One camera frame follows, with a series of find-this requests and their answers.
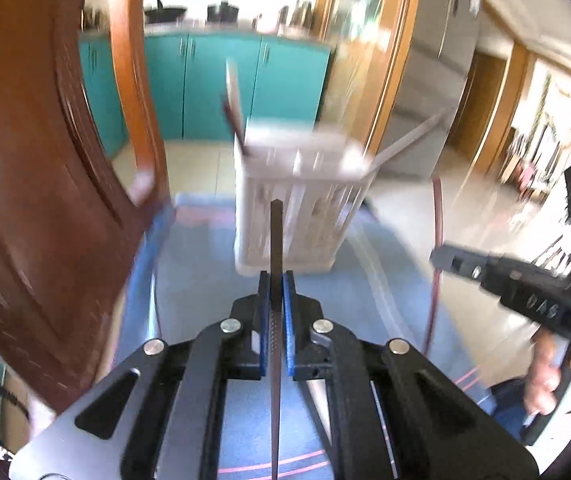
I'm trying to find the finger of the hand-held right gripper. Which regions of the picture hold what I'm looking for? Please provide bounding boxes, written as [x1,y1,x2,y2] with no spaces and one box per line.
[429,243,505,292]

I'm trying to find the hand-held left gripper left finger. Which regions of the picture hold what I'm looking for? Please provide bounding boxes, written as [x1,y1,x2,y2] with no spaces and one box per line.
[9,270,272,480]

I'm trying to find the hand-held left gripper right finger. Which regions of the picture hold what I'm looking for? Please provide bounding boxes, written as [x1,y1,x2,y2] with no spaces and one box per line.
[283,270,539,480]

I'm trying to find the dark brown chopstick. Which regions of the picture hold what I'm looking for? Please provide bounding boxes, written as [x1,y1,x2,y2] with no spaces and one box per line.
[422,175,446,357]
[268,199,284,480]

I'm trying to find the white plastic utensil basket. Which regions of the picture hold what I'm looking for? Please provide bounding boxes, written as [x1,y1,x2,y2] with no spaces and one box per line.
[232,119,375,278]

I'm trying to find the grey chopstick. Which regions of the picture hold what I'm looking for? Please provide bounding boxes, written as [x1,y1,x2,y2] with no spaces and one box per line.
[368,109,448,175]
[221,58,248,153]

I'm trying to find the person's right hand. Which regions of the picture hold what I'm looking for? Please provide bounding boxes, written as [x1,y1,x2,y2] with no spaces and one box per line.
[524,332,571,416]

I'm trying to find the blue plaid cloth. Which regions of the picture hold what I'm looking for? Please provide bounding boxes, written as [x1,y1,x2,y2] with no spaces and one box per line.
[114,191,497,480]

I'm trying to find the person's leg in jeans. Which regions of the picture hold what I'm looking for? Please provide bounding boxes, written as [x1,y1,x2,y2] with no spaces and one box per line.
[484,379,533,442]

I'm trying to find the brown wooden door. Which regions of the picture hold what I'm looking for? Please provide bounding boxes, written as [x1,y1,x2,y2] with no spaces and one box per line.
[447,52,509,162]

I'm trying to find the silver refrigerator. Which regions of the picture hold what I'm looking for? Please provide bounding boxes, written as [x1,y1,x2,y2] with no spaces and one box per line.
[379,0,485,182]

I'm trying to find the teal lower cabinets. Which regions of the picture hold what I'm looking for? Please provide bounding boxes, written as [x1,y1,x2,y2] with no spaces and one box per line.
[77,29,335,159]

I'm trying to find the wooden framed glass door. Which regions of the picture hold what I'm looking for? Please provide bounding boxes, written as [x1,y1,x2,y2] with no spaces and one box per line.
[314,0,425,162]

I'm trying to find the carved wooden chair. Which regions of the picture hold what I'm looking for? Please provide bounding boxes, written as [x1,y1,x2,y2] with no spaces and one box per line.
[0,0,177,417]

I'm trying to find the stainless steel pot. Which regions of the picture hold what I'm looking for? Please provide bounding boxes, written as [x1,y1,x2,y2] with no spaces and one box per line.
[279,2,315,29]

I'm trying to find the black cooking pot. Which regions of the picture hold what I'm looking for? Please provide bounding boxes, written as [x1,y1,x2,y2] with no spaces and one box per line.
[206,2,240,25]

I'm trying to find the black wok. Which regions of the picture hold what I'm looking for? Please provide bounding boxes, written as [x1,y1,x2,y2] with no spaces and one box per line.
[144,0,187,24]

